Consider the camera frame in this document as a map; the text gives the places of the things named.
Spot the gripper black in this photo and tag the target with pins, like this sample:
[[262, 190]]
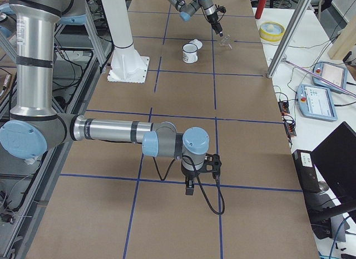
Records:
[[213, 19], [189, 175]]

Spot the clear glass funnel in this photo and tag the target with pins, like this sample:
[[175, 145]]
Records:
[[225, 41]]

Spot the white enamel mug lid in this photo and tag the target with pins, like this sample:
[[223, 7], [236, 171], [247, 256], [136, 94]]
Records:
[[197, 43]]

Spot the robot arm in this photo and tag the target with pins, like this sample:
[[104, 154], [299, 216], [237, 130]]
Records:
[[209, 9], [35, 127]]

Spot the white enamel mug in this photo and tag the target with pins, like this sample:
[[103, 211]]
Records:
[[189, 53]]

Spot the red cylinder bottle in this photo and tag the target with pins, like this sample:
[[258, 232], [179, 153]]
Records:
[[260, 8]]

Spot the yellow tape roll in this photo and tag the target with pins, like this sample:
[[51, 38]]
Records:
[[271, 31]]

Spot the black box with label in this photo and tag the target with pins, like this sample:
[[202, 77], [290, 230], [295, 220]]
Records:
[[305, 169]]

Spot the teach pendant near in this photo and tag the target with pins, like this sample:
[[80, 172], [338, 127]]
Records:
[[316, 102]]

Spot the teach pendant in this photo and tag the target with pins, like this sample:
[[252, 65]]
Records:
[[331, 72], [316, 102]]

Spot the teach pendant far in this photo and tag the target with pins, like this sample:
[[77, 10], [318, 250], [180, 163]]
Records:
[[331, 72]]

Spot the wooden beam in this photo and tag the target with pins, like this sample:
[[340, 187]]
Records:
[[344, 42]]

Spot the black laptop computer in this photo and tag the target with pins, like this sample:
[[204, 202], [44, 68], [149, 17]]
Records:
[[334, 158]]

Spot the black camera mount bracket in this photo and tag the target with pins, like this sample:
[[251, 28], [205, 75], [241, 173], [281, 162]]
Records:
[[212, 164]]

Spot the aluminium frame post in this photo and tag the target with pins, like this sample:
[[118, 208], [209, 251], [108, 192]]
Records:
[[289, 32]]

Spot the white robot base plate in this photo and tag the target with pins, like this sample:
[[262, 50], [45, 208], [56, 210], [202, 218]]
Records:
[[128, 72]]

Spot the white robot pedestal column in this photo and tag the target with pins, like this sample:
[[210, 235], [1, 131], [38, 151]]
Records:
[[118, 22]]

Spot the black connector block with cables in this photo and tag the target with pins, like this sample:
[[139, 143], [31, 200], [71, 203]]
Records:
[[284, 107]]

